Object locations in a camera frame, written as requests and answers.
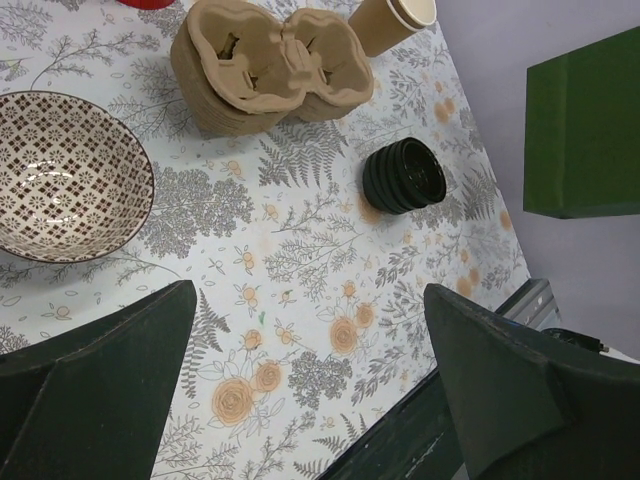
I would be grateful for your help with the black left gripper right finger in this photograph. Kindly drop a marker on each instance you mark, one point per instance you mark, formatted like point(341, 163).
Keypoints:
point(527, 405)

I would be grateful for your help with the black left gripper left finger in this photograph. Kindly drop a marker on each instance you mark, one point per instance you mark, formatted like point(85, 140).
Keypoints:
point(92, 403)

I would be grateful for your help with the green paper bag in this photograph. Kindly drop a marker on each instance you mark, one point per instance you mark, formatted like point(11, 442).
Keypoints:
point(581, 152)

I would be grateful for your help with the stack of brown paper cups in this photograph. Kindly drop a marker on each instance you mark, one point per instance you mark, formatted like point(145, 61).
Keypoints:
point(382, 24)

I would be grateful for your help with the patterned small bowl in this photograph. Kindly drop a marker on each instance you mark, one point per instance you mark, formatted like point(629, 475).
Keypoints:
point(76, 184)

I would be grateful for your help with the floral tablecloth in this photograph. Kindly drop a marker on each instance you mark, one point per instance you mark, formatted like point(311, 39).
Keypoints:
point(310, 322)

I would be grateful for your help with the brown pulp cup carrier stack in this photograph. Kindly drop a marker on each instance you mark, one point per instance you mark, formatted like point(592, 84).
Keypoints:
point(241, 71)

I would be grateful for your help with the red ribbed straw holder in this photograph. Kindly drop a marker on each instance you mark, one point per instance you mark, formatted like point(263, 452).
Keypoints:
point(147, 4)

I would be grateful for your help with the aluminium frame rail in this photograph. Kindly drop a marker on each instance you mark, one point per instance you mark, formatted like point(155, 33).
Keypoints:
point(532, 305)

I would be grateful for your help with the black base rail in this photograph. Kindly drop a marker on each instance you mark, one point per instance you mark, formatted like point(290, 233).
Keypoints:
point(416, 439)

